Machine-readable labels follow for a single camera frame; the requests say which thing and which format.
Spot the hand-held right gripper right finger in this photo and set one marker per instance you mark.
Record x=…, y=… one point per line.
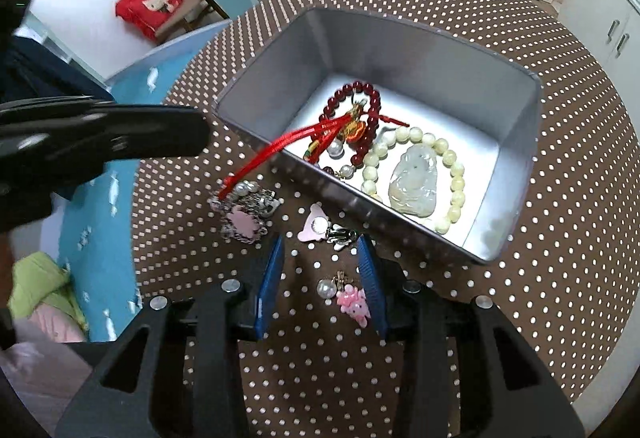
x=372, y=288

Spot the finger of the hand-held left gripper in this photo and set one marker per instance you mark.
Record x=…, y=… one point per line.
x=150, y=132

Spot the red printed bag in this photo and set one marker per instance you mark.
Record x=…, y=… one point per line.
x=145, y=7

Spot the pink oval silver brooch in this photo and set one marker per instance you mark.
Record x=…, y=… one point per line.
x=245, y=223

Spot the pale jade pendant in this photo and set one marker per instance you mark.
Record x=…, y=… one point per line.
x=412, y=178

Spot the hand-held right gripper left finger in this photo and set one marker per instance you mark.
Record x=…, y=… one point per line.
x=270, y=288

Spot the black white small clip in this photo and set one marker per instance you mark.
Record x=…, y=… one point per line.
x=342, y=235

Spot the pink bear hair clip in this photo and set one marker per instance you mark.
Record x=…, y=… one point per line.
x=314, y=224

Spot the long white sideboard cabinet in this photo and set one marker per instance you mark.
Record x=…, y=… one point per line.
x=605, y=17

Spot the pink cloth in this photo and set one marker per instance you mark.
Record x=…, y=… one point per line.
x=50, y=325

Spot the brown polka dot tablecloth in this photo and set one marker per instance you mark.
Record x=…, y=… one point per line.
x=550, y=167

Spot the silver metal tin box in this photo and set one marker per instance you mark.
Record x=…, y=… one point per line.
x=450, y=67

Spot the green cloth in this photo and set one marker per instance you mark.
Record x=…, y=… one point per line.
x=35, y=288

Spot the pink bunny charm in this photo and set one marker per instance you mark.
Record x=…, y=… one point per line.
x=354, y=305

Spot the dark navy cloth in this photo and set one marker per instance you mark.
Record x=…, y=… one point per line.
x=55, y=72

